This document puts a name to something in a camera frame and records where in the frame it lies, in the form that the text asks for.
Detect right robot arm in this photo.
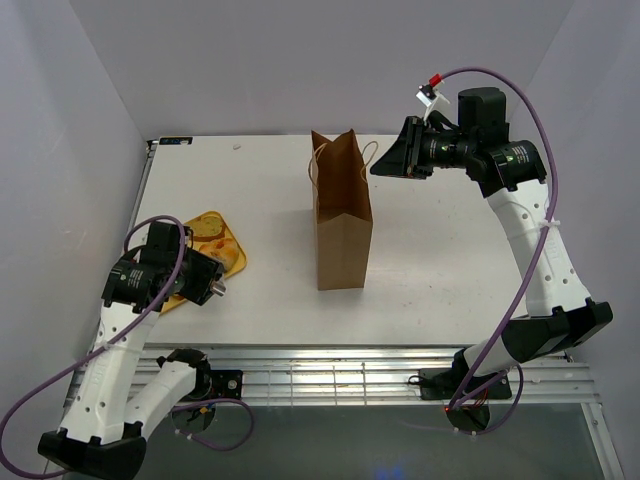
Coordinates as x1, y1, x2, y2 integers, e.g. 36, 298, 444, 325
370, 85, 613, 399

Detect yellow plastic tray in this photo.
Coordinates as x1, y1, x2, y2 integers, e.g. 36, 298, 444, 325
159, 210, 249, 315

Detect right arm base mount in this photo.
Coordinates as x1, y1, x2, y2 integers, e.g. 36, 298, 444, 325
407, 368, 512, 400

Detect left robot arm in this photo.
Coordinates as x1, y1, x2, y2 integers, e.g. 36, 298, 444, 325
38, 218, 224, 479

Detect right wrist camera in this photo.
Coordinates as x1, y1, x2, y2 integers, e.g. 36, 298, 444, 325
416, 74, 451, 121

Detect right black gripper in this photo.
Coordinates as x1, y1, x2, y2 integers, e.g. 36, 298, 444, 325
368, 116, 474, 180

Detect brown paper bag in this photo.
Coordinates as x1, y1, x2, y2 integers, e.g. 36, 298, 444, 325
307, 130, 379, 291

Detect seeded bread slice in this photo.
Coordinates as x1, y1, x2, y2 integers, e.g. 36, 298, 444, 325
185, 215, 226, 242

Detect golden bread roll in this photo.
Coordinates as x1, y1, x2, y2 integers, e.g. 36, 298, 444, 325
199, 238, 240, 271

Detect aluminium frame rail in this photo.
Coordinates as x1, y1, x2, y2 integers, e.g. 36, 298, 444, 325
63, 344, 601, 409

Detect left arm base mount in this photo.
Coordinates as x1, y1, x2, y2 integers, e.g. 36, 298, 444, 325
202, 370, 244, 400

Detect metal serving tongs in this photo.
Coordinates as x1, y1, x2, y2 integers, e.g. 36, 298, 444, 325
209, 281, 226, 296

